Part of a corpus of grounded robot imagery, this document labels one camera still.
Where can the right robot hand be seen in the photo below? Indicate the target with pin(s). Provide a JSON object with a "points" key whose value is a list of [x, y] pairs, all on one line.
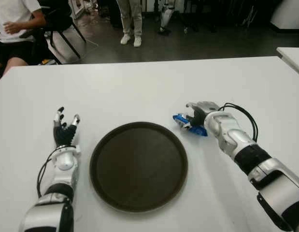
{"points": [[207, 107]]}

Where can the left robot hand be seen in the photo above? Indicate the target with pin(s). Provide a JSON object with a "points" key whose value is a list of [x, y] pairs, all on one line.
{"points": [[64, 135]]}

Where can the blue Oreo packet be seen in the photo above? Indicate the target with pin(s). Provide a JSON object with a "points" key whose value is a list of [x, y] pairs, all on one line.
{"points": [[198, 131]]}

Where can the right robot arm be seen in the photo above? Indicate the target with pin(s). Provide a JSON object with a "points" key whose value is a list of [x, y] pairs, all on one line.
{"points": [[231, 135]]}

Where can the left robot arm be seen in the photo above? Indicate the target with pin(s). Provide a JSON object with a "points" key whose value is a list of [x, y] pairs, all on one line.
{"points": [[64, 162]]}

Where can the yellow black small device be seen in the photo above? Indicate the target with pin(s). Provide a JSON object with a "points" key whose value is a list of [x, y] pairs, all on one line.
{"points": [[46, 62]]}

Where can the round dark brown tray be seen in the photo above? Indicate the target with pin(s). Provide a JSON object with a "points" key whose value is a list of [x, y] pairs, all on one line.
{"points": [[138, 169]]}

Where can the black armrest chair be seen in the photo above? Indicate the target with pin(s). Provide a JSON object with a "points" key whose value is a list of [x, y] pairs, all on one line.
{"points": [[39, 46]]}

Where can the black metal leg chair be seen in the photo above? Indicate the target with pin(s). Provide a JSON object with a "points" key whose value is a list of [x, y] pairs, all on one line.
{"points": [[60, 21]]}

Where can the person in beige trousers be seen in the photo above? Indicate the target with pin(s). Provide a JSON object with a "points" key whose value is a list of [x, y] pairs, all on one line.
{"points": [[132, 17]]}

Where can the white framed board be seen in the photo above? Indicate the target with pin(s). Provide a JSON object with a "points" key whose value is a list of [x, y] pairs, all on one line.
{"points": [[78, 9]]}

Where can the seated person in white shirt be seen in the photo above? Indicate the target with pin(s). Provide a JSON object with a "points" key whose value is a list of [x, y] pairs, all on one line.
{"points": [[16, 17]]}

